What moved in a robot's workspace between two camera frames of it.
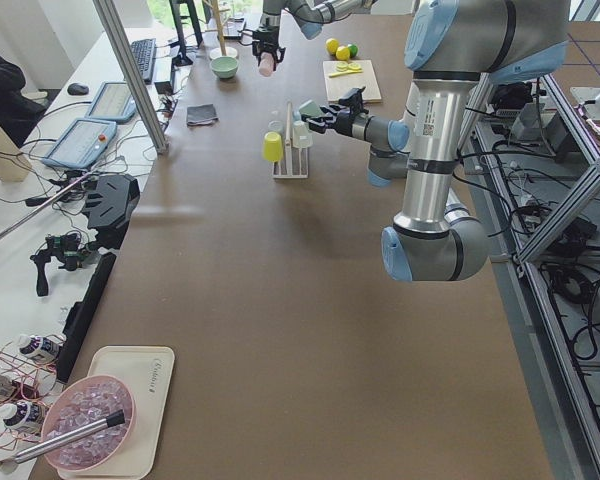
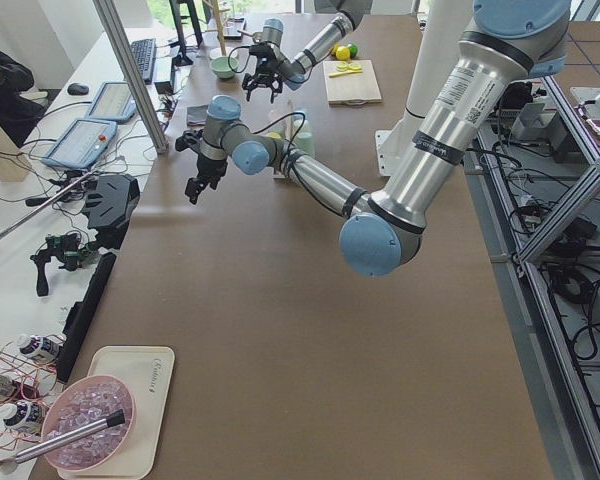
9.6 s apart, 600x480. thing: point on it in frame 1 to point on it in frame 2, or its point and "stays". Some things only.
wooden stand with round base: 222,50 stays
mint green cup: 310,108 to 306,144
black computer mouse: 77,89 stays
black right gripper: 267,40 to 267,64
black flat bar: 80,316 stays
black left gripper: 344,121 to 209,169
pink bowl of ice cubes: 82,402 stays
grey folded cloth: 204,115 stays
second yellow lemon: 342,53 stays
